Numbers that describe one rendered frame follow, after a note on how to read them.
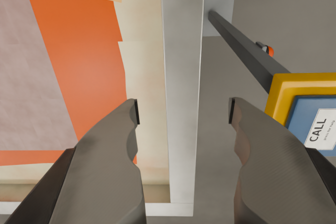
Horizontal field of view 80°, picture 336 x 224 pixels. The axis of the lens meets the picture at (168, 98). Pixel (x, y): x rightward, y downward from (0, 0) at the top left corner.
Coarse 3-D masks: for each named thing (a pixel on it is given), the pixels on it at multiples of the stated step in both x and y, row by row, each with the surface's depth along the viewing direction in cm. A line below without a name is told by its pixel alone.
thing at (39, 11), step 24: (0, 0) 21; (24, 0) 21; (48, 0) 21; (72, 0) 21; (96, 0) 21; (0, 24) 23; (24, 24) 22; (48, 24) 22; (72, 24) 22; (96, 24) 22
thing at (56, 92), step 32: (0, 64) 25; (32, 64) 25; (64, 64) 25; (96, 64) 25; (0, 96) 27; (32, 96) 27; (64, 96) 27; (96, 96) 27; (0, 128) 30; (32, 128) 30; (64, 128) 30; (0, 160) 34; (32, 160) 34
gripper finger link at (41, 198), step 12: (60, 156) 8; (72, 156) 8; (60, 168) 7; (48, 180) 7; (60, 180) 7; (36, 192) 6; (48, 192) 6; (24, 204) 6; (36, 204) 6; (48, 204) 6; (12, 216) 6; (24, 216) 6; (36, 216) 6; (48, 216) 6
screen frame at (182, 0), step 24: (168, 0) 18; (192, 0) 18; (168, 24) 19; (192, 24) 19; (168, 48) 20; (192, 48) 20; (168, 72) 21; (192, 72) 21; (168, 96) 23; (192, 96) 23; (168, 120) 24; (192, 120) 24; (168, 144) 26; (192, 144) 26; (168, 168) 29; (192, 168) 28; (0, 192) 36; (24, 192) 35; (144, 192) 35; (168, 192) 34; (192, 192) 31
